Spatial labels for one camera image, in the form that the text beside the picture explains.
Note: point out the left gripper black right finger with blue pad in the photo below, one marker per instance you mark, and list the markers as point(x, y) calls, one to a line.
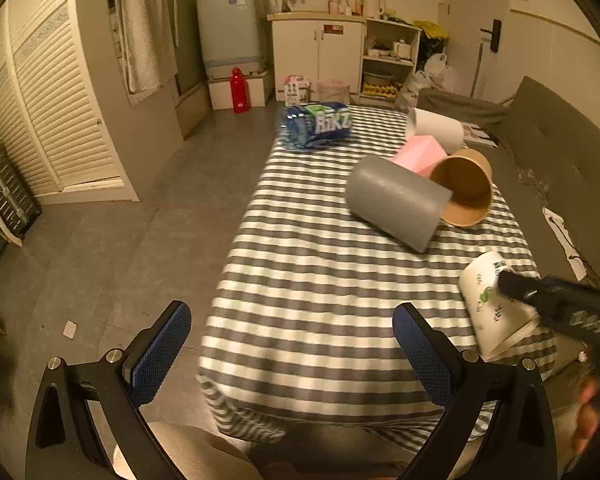
point(520, 440)

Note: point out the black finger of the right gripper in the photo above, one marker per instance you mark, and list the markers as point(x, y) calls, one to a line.
point(524, 289)

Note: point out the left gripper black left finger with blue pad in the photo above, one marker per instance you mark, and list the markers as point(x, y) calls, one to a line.
point(63, 441)

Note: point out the white paper cup green print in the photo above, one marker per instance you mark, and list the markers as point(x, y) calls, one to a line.
point(498, 321)

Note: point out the brown kraft paper cup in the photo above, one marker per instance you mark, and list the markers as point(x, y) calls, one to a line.
point(469, 176)

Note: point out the grey plastic cup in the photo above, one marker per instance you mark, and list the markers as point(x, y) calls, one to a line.
point(397, 201)

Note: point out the grey fabric sofa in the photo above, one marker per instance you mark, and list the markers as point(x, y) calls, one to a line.
point(547, 157)

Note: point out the magazine on sofa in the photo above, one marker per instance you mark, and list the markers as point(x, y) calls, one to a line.
point(475, 135)

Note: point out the pink box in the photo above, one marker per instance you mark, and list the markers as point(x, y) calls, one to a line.
point(420, 154)

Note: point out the white plastic bags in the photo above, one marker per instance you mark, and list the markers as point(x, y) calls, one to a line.
point(436, 74)

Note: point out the grey white checkered tablecloth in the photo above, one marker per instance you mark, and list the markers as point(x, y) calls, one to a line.
point(300, 331)

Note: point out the white entrance door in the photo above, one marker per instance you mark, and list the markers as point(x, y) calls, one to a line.
point(470, 24)

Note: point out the white open shelf unit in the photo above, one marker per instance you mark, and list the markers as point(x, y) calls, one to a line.
point(390, 53)

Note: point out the black suitcase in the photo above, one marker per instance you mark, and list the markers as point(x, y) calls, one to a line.
point(18, 208)

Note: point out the small waste bin pink liner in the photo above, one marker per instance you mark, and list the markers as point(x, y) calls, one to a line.
point(332, 91)

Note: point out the milk carton box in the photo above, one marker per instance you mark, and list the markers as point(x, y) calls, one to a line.
point(296, 91)

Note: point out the white sink cabinet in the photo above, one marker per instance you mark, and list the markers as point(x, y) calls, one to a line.
point(319, 47)

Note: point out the white electric kettle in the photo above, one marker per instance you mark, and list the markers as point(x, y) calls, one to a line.
point(374, 9)

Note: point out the white louvered wardrobe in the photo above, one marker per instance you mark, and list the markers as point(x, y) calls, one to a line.
point(67, 119)

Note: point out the red thermos bottle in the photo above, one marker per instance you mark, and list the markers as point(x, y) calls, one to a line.
point(239, 90)

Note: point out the white platform box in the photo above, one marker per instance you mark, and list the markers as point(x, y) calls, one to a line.
point(260, 90)

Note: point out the light blue washing machine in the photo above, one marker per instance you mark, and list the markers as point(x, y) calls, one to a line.
point(232, 35)

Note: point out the white hanging towel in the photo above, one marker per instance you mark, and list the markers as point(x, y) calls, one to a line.
point(147, 44)

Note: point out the black door handle lock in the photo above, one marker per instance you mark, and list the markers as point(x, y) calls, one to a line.
point(495, 33)

